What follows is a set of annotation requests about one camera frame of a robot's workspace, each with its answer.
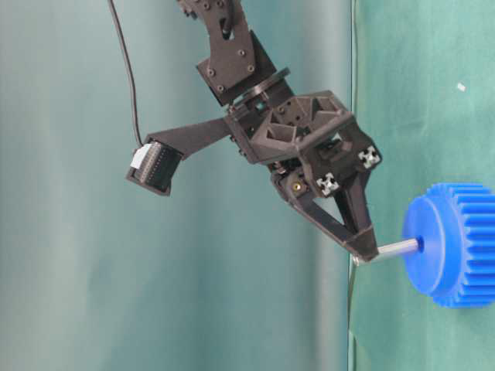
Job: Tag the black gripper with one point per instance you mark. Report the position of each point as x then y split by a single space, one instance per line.
313 147

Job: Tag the grey metal shaft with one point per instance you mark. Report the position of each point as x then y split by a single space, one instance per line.
389 251

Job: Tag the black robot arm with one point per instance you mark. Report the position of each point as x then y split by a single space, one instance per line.
238 71

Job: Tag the blue plastic gear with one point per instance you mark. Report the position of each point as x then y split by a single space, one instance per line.
454 226

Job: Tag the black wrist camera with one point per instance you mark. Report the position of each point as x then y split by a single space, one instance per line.
153 166

